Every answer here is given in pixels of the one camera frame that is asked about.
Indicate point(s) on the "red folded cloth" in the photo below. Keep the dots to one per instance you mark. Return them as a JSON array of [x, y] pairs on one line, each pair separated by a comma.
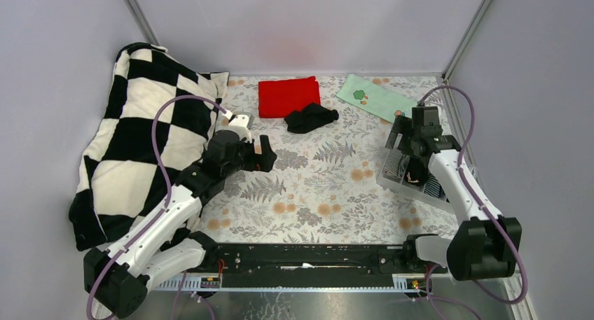
[[277, 99]]

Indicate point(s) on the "grey striped underwear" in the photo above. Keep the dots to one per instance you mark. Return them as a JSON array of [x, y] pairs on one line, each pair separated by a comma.
[[395, 164]]

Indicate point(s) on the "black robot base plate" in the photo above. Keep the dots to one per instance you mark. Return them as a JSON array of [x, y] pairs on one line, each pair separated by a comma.
[[372, 258]]

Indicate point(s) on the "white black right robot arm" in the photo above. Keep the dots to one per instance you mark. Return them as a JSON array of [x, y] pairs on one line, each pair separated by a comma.
[[426, 165]]

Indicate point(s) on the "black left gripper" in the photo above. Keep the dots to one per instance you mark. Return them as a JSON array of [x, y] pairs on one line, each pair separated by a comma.
[[261, 162]]

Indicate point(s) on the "black crumpled garment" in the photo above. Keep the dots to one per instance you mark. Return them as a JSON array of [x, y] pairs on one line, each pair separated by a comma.
[[311, 117]]

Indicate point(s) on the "black underwear beige waistband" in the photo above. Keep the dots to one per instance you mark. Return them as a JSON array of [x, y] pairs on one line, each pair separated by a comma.
[[416, 172]]

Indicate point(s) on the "black white checkered blanket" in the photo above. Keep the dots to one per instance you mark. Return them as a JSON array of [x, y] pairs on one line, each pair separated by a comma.
[[158, 120]]

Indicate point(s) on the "aluminium frame rail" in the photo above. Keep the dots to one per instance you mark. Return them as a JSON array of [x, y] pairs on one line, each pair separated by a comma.
[[306, 277]]

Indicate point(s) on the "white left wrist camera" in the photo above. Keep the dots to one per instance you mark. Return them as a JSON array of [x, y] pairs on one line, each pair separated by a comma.
[[241, 124]]

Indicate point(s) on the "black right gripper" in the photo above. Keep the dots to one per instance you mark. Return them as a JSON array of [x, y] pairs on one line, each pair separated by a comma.
[[403, 125]]

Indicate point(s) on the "floral table cloth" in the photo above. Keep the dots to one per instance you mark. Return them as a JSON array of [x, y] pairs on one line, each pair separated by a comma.
[[323, 186]]

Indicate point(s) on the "clear plastic organizer box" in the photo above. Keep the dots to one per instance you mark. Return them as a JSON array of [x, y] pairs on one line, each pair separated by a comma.
[[407, 190]]

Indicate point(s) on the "navy striped rolled underwear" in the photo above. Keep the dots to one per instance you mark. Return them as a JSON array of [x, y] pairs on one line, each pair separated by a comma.
[[433, 188]]

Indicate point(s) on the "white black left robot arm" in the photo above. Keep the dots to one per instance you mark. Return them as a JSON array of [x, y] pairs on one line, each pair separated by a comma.
[[120, 277]]

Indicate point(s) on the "mint green printed cloth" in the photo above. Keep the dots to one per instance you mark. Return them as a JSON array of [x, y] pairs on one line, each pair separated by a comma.
[[364, 100]]

